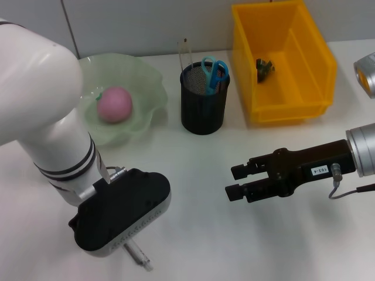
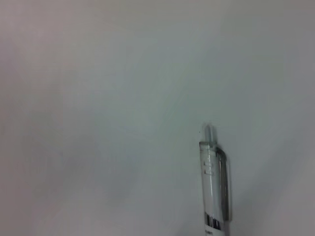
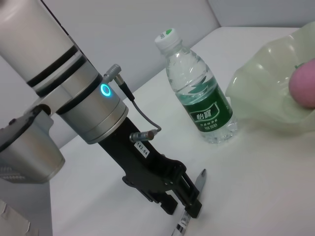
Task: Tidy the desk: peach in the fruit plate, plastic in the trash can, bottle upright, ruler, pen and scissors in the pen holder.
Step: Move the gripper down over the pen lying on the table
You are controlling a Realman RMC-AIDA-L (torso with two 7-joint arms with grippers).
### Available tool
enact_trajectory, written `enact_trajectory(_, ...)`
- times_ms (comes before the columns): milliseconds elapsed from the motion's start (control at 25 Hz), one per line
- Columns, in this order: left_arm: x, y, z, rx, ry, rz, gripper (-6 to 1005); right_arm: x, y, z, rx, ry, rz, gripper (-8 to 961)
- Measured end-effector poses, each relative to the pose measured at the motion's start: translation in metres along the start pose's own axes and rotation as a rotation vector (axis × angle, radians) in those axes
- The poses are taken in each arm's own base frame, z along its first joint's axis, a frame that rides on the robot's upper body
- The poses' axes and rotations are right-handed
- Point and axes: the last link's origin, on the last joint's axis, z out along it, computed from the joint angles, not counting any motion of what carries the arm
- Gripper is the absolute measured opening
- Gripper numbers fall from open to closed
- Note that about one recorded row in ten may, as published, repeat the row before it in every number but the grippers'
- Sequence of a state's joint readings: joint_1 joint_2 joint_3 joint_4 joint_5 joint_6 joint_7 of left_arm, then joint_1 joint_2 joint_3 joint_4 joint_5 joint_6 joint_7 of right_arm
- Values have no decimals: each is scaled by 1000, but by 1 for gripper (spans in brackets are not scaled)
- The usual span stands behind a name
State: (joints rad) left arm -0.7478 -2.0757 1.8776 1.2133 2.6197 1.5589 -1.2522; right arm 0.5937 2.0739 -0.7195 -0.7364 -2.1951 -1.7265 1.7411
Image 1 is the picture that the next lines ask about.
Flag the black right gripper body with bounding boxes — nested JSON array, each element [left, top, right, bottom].
[[269, 139, 357, 198]]

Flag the blue capped scissors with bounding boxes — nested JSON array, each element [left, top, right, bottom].
[[201, 56, 230, 96]]

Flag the grey clear pen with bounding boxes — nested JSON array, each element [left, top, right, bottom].
[[122, 242, 154, 272]]

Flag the clear plastic ruler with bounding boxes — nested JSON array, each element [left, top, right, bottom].
[[176, 37, 195, 71]]

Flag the pink peach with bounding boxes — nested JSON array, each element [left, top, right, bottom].
[[96, 87, 134, 124]]

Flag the black mesh pen cup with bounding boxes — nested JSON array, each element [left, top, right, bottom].
[[179, 61, 231, 136]]

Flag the pale green glass fruit plate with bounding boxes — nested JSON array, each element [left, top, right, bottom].
[[76, 53, 169, 147]]

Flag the yellow plastic storage bin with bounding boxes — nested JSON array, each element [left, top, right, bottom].
[[231, 0, 338, 127]]

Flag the right gripper cable with plugs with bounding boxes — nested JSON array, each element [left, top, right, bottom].
[[328, 163, 375, 200]]

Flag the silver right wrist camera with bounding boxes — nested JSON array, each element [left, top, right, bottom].
[[353, 52, 375, 99]]

